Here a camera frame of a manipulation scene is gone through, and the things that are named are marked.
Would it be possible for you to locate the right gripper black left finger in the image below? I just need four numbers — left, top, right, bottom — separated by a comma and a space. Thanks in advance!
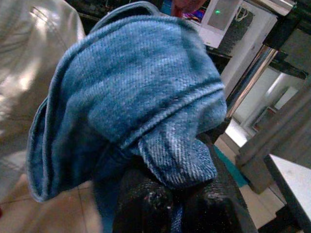
113, 167, 176, 233

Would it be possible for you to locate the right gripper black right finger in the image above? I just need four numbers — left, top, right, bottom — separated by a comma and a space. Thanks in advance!
182, 132, 257, 233

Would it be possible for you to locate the blue denim jacket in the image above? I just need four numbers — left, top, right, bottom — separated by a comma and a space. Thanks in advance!
26, 1, 228, 233

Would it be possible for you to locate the teal floor mat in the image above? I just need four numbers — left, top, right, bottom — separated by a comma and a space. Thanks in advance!
213, 145, 251, 189

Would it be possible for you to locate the dark brown curtain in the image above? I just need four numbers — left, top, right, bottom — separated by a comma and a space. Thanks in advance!
235, 77, 311, 195

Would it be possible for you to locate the glass sliding door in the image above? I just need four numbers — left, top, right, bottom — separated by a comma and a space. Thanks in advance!
230, 65, 307, 149

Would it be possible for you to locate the cream white jacket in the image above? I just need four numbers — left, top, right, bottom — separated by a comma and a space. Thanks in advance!
0, 0, 86, 202

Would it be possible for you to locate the white device with green light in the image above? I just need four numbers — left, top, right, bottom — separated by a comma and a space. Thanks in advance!
194, 0, 279, 92

